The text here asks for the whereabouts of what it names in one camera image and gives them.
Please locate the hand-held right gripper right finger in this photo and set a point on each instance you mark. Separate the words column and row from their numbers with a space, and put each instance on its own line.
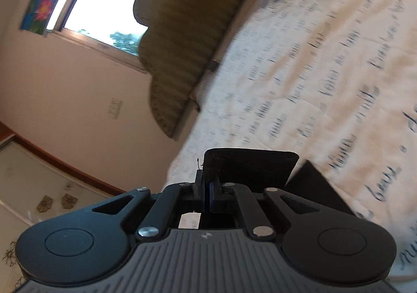
column 213, row 196

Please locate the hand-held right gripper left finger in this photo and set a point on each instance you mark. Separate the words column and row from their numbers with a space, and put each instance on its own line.
column 204, row 193

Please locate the black pants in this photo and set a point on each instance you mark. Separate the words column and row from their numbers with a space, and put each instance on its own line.
column 254, row 166

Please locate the wooden baseboard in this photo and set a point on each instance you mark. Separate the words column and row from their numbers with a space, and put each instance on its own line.
column 65, row 164

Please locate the olive striped headboard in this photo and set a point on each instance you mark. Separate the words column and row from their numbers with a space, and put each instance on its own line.
column 182, row 35

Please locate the white printed bed sheet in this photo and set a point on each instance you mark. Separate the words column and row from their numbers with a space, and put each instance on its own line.
column 309, row 68

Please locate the window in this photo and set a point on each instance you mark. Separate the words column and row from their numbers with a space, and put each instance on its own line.
column 107, row 9

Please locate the wall socket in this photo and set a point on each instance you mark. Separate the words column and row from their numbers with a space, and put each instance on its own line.
column 115, row 110

